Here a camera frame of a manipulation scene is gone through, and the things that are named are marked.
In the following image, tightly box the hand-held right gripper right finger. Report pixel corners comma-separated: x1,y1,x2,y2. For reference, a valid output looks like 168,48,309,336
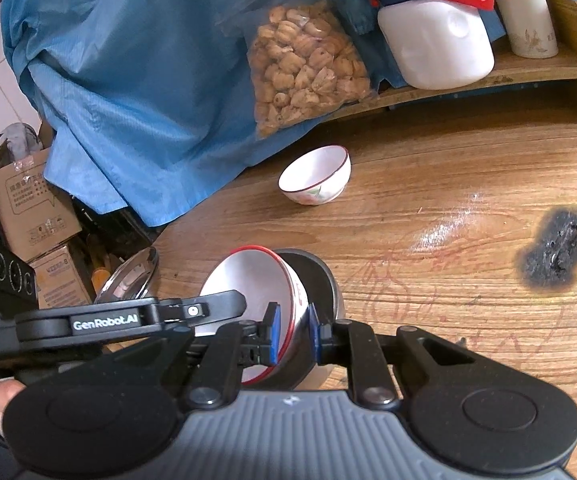
307,304,476,407

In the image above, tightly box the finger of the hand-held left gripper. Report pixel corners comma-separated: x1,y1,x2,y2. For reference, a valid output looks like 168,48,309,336
156,291,248,325

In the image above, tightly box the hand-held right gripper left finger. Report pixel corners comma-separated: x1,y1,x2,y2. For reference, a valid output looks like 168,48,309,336
186,301,283,407

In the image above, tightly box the white bowl red rim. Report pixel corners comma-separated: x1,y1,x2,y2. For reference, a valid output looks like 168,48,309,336
196,246,314,386
278,145,352,207

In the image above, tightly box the steel bowl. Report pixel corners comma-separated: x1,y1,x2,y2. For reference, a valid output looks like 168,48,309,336
273,249,341,391

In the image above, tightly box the shiny steel plate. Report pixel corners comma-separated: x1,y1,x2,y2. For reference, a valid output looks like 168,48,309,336
93,246,160,306

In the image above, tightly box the person's left hand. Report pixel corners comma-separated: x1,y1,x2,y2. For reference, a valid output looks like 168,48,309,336
0,379,28,436

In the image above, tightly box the cardboard box blue logo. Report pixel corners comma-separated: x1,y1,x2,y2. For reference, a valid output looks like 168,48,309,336
28,245,96,311

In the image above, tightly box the plain printed cardboard box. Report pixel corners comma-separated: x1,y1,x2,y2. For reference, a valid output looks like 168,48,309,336
0,150,83,263

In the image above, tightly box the grey plastic bag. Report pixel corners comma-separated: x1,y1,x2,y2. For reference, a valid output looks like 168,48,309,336
0,122,39,168

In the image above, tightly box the blue cloth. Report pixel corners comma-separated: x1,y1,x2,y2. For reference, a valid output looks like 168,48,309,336
1,0,506,228

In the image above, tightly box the clear bag of snacks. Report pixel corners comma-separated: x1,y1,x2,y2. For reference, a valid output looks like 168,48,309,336
218,0,376,141

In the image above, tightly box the white jug blue lid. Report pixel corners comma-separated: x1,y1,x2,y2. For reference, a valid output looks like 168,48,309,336
359,0,496,91

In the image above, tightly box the wooden shelf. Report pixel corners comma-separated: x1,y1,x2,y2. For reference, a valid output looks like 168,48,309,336
313,0,577,126

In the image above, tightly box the white thermos cup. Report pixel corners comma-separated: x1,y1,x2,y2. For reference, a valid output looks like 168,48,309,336
488,0,559,58

